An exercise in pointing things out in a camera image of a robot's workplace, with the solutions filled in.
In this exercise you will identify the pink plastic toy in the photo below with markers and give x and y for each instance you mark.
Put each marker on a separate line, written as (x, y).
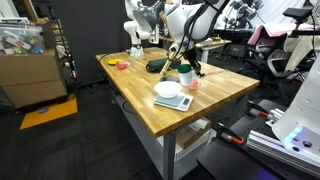
(122, 65)

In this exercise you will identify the cardboard box with label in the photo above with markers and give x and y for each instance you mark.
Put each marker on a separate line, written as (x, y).
(191, 135)

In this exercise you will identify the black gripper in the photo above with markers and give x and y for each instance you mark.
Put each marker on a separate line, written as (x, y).
(192, 57)

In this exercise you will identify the grey metal table frame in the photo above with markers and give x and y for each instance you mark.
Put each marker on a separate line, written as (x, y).
(169, 156)

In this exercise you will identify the dark background robot arm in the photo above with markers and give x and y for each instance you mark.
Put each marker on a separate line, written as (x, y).
(246, 11)

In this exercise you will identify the wooden background desk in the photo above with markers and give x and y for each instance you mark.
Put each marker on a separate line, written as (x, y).
(216, 42)

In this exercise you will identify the cluttered metal rack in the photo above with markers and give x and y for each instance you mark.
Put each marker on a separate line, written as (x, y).
(65, 53)

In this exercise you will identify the purple disc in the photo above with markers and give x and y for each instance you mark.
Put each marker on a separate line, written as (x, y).
(43, 110)

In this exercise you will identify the pink cloth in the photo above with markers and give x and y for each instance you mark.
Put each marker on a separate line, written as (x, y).
(256, 35)

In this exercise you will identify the white bowl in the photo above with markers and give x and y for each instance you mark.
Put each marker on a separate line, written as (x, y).
(167, 88)

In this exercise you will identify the orange floor mat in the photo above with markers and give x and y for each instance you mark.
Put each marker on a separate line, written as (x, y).
(50, 115)

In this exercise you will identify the white kitchen scale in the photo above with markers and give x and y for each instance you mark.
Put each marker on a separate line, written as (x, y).
(178, 102)

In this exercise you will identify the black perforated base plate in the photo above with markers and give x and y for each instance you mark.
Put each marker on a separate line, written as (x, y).
(226, 160)

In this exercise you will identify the black clamp with orange trigger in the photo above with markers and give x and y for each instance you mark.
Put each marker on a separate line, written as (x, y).
(230, 135)
(260, 111)

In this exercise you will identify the black camera on stand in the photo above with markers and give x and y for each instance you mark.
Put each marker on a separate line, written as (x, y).
(296, 13)

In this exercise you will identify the pink mug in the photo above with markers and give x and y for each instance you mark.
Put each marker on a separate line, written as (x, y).
(196, 85)

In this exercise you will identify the black partition panel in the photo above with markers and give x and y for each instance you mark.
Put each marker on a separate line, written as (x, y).
(93, 33)

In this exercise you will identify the grey mesh office chair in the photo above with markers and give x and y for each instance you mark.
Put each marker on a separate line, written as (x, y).
(276, 65)

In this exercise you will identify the dark green zip case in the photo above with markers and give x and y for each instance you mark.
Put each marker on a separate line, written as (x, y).
(156, 65)

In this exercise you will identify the white cup with green rim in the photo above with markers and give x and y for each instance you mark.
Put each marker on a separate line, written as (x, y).
(185, 77)

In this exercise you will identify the aluminium extrusion rail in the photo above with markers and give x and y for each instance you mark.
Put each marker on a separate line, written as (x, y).
(275, 115)
(266, 141)

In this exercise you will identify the clear plastic bin of toys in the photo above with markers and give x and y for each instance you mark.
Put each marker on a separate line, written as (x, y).
(20, 40)

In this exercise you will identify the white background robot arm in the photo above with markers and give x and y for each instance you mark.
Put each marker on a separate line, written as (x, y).
(135, 30)

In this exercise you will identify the yellow plate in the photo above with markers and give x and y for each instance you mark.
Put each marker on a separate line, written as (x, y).
(115, 61)

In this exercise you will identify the brown cardboard cabinet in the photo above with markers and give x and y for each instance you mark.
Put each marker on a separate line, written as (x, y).
(30, 76)

